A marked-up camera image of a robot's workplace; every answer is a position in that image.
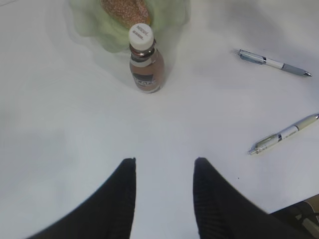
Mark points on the cream white pen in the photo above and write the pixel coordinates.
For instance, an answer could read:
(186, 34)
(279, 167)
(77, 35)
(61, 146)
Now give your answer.
(273, 139)

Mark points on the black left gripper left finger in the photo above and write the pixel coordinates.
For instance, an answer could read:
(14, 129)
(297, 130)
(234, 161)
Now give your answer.
(107, 214)

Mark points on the teal white pen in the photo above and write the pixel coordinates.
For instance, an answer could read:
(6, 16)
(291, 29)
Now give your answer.
(262, 60)

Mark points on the green ruffled glass plate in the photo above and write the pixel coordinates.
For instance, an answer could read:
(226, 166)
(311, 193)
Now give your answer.
(90, 20)

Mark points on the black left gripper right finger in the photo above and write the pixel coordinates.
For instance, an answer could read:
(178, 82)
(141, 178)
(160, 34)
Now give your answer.
(221, 212)

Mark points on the brown drink bottle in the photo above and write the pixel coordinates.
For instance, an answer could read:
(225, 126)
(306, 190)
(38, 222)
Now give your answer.
(146, 62)

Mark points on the sesame bread roll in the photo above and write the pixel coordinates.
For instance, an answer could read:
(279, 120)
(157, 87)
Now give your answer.
(127, 12)

